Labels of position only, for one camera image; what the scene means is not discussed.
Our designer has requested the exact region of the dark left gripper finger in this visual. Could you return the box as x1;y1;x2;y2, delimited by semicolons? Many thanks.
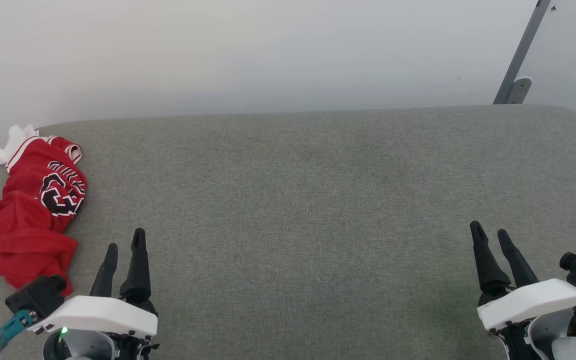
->
119;228;153;304
90;243;119;298

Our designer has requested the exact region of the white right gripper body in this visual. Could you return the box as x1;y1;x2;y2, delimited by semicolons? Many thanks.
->
477;278;576;360

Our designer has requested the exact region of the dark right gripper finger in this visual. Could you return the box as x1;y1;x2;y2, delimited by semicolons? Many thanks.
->
497;229;539;289
469;220;512;306

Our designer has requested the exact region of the teal left camera cable connector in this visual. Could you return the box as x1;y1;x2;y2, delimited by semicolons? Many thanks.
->
0;309;37;351

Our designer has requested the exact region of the grey fabric sofa cushion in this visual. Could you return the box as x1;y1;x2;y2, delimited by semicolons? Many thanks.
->
0;104;576;360

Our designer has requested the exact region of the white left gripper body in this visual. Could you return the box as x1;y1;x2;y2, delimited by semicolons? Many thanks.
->
28;295;160;360

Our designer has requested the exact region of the red basketball jersey shirt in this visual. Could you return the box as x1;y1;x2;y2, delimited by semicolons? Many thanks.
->
0;124;88;298

